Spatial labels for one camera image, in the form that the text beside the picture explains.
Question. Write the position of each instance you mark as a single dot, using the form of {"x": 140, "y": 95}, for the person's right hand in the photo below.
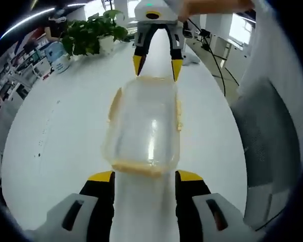
{"x": 194, "y": 7}

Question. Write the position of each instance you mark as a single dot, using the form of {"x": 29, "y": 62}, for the green potted plant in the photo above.
{"x": 91, "y": 32}

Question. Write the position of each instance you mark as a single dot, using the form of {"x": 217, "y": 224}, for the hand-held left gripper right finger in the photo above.
{"x": 199, "y": 216}

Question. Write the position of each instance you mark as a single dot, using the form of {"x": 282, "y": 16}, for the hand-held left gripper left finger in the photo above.
{"x": 91, "y": 214}

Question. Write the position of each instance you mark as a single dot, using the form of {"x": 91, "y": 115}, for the white and blue jug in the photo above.
{"x": 59, "y": 63}

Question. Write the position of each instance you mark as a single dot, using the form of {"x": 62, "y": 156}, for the small white device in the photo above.
{"x": 190, "y": 59}

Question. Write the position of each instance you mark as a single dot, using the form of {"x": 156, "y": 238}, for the ceiling light strip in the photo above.
{"x": 22, "y": 22}

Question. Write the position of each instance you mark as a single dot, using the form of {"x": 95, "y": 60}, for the grey mesh office chair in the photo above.
{"x": 267, "y": 151}

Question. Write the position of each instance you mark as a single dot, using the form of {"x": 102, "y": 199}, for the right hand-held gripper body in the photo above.
{"x": 154, "y": 8}

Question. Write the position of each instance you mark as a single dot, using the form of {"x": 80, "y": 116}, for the clear box with beige buckles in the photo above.
{"x": 141, "y": 126}

